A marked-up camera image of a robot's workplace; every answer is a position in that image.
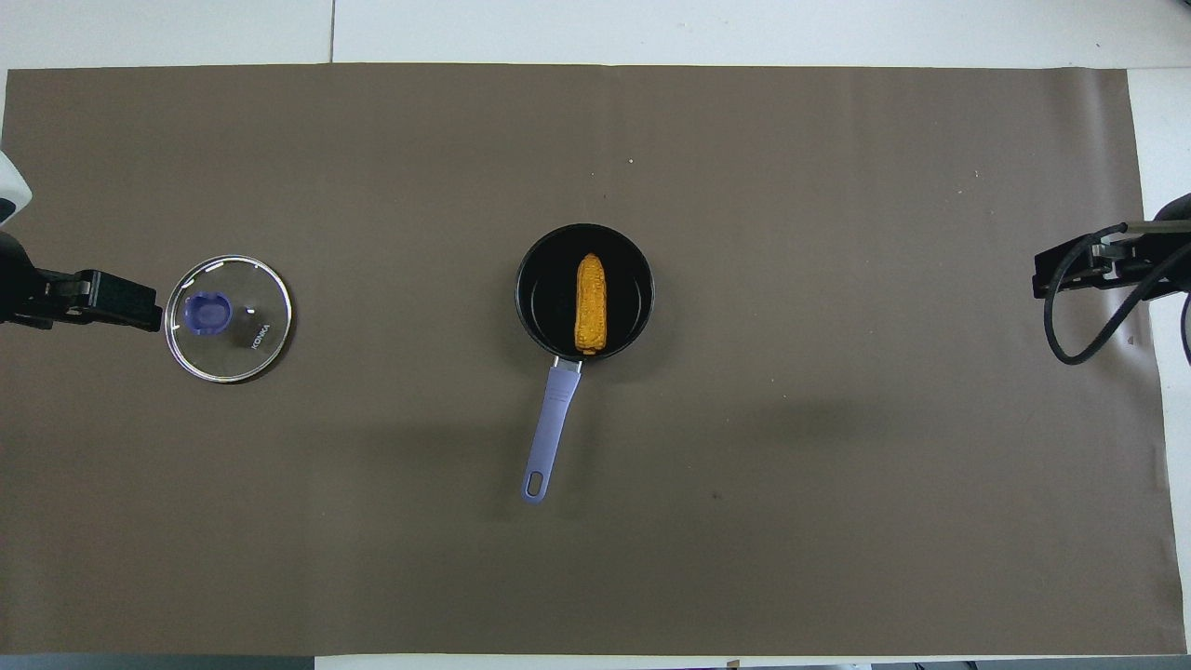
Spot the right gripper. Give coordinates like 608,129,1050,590
1032,193,1191,302

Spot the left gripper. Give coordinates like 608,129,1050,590
0,230,164,334

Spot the glass lid purple knob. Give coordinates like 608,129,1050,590
164,254,294,384

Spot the yellow toy corn cob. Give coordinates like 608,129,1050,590
573,252,609,355

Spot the brown table mat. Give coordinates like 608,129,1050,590
0,62,1187,658

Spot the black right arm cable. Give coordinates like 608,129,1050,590
1042,223,1191,367

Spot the black pot purple handle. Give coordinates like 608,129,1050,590
514,222,656,506

